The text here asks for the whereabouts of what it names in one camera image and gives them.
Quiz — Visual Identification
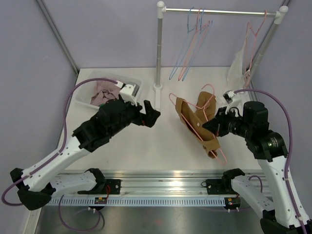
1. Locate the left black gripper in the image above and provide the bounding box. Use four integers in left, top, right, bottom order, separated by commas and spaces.
109, 96, 160, 137

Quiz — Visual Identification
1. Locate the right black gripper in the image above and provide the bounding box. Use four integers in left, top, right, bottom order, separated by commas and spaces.
203, 106, 253, 138

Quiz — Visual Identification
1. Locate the brown tank top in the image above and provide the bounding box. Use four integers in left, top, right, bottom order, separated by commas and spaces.
175, 91, 220, 158

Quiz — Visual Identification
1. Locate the pink hanger with brown top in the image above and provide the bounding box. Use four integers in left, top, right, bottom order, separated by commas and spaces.
169, 84, 228, 165

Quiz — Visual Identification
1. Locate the mauve tank top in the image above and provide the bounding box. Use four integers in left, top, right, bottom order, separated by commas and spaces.
90, 80, 121, 106

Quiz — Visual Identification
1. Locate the white tank top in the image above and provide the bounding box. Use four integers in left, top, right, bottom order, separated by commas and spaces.
216, 42, 246, 108

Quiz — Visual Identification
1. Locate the pink wire hanger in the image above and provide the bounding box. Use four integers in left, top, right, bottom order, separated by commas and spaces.
178, 8, 212, 82

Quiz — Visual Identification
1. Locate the light blue hanger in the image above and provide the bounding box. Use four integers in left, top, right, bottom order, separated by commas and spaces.
181, 8, 214, 81
169, 7, 197, 80

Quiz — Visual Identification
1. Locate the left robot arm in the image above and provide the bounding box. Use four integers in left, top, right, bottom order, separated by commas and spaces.
10, 99, 160, 211

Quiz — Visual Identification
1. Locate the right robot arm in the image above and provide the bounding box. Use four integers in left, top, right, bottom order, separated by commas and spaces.
203, 101, 312, 234

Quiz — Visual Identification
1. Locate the white plastic basket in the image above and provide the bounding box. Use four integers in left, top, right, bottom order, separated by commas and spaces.
74, 69, 143, 110

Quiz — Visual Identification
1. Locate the metal clothes rack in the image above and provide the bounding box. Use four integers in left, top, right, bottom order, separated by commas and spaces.
153, 0, 291, 111

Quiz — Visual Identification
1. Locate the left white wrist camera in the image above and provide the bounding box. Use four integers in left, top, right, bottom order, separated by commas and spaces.
116, 80, 139, 106

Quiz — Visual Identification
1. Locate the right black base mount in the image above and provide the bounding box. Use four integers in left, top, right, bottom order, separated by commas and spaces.
201, 179, 227, 195

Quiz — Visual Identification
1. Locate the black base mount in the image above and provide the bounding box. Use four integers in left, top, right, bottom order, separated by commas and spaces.
201, 179, 227, 195
78, 179, 121, 195

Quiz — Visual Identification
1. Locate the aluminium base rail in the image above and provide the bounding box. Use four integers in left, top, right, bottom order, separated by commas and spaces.
53, 170, 276, 195

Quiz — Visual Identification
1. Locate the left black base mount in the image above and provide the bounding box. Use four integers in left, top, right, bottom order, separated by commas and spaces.
78, 179, 121, 195

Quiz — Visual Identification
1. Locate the white slotted cable duct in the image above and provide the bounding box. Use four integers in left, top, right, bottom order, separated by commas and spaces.
48, 196, 225, 207

